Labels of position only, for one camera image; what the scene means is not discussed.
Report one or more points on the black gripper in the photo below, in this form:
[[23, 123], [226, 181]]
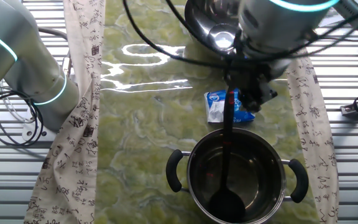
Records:
[[250, 77]]

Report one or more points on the green marble patterned mat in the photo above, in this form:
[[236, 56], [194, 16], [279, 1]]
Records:
[[151, 124]]

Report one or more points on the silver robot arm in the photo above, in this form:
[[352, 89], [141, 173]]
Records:
[[275, 28]]

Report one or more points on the steel mixing bowl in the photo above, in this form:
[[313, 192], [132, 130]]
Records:
[[207, 21]]

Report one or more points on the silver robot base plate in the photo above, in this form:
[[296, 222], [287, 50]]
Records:
[[30, 133]]

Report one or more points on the beige calligraphy cloth strip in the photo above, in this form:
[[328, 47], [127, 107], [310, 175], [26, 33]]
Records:
[[309, 124], [73, 155]]

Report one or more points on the blue tissue pack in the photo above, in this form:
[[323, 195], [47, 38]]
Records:
[[216, 107]]

